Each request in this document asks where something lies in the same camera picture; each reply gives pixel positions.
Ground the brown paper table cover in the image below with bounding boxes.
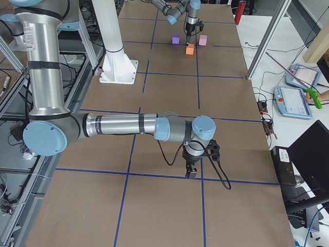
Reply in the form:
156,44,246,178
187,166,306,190
25,1,294,246

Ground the pink foam cube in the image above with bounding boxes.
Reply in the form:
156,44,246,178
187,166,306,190
198,35,208,46

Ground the red bottle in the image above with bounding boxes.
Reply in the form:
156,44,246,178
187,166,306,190
234,1,246,25

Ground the left black usb hub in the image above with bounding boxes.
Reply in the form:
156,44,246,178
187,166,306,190
262,118,275,136

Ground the near blue teach pendant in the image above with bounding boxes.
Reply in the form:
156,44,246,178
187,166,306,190
273,85,313,120

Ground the black monitor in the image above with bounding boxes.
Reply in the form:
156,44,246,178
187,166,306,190
285,120,328,214

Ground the orange foam cube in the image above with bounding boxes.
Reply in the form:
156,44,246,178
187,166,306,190
186,43,195,55

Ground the green handled grabber tool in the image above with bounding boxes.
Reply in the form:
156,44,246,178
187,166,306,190
265,51,322,109

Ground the black box with label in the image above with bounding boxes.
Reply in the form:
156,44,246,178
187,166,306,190
270,146,297,187

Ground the blue network cable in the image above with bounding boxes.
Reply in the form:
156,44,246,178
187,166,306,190
300,205,325,247

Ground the black usb hub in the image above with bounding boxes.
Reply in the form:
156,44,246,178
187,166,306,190
257,100,268,114
262,118,275,136

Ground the person's hand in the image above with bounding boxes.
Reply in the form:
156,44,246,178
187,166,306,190
305,92,322,104

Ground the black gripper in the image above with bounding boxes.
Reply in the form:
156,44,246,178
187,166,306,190
182,143,205,179
186,23,195,46

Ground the far blue teach pendant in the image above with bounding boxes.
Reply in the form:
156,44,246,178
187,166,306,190
285,63,321,90

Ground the blue teach pendant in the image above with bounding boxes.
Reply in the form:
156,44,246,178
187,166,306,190
285,63,321,90
273,85,313,120

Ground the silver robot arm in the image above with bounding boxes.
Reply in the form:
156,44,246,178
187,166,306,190
151,0,204,46
10,1,221,179

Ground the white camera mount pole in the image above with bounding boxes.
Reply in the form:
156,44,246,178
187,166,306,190
92,0,124,60

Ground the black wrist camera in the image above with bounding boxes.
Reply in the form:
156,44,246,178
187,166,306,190
197,21,204,32
206,139,220,162

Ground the purple foam cube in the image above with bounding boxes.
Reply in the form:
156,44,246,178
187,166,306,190
172,33,180,45

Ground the right black usb hub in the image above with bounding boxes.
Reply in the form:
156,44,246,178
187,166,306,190
257,100,268,114

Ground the grey aluminium frame post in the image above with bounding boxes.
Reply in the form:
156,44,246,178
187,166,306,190
246,0,292,80

